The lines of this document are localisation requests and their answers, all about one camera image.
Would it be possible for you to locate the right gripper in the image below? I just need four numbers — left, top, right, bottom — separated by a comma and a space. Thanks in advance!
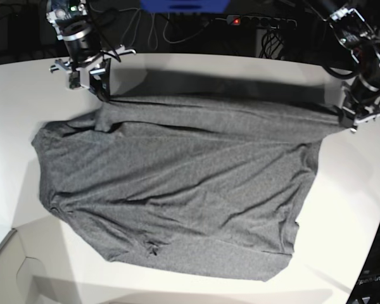
49, 45, 136, 102

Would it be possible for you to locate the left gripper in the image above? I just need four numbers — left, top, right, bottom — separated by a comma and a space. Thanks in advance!
338, 82, 380, 133

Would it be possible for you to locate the grey long-sleeve t-shirt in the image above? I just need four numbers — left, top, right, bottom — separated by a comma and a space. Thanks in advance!
32, 96, 341, 281

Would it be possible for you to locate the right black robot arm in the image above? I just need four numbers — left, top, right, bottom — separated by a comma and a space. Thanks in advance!
46, 1, 136, 102

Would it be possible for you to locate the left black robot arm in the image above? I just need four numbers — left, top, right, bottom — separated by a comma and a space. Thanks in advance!
305, 1, 380, 133

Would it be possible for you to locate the blue plastic panel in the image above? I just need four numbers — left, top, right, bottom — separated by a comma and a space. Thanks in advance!
140, 0, 230, 13

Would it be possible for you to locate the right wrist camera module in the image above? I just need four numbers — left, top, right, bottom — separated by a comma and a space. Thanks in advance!
66, 70, 90, 91

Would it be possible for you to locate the white looped cable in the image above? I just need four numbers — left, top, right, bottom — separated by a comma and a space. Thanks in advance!
119, 7, 210, 50

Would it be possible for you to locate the black power strip red switch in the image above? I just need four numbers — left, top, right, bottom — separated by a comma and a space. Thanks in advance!
226, 15, 298, 30

